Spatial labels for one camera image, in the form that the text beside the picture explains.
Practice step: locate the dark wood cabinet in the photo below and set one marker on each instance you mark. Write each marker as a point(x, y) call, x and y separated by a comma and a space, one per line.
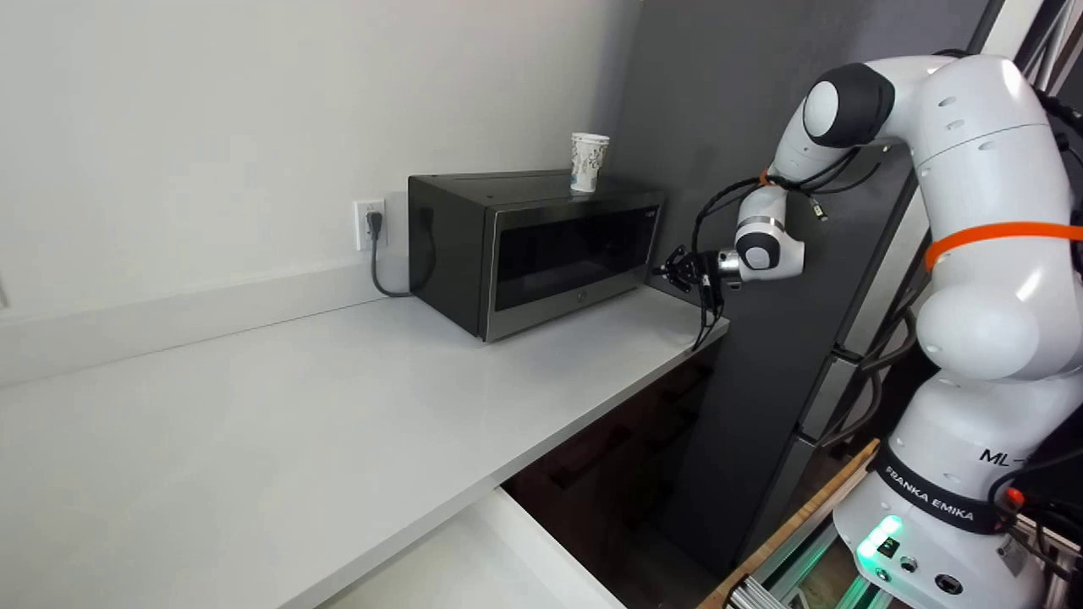
point(611, 486)

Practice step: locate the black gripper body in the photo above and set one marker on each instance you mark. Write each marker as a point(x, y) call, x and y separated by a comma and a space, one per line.
point(701, 263)

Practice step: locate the grey refrigerator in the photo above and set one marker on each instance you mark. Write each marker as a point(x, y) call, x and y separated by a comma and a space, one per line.
point(767, 394)

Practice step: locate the metal robot stand frame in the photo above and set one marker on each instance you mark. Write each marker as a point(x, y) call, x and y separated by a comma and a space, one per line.
point(789, 578)

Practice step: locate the white open drawer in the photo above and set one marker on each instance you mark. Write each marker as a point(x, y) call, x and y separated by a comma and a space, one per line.
point(474, 562)

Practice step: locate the white wall outlet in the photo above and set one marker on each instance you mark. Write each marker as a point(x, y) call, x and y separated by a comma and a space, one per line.
point(361, 223)

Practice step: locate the patterned paper cup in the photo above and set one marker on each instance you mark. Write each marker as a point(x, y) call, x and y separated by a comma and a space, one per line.
point(591, 164)

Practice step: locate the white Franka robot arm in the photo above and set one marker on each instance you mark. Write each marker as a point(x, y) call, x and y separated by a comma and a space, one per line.
point(992, 324)

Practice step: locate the black and steel microwave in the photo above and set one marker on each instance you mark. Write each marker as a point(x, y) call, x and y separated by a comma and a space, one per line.
point(452, 249)

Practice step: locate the wooden board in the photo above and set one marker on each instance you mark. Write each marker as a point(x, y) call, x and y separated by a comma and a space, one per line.
point(789, 524)

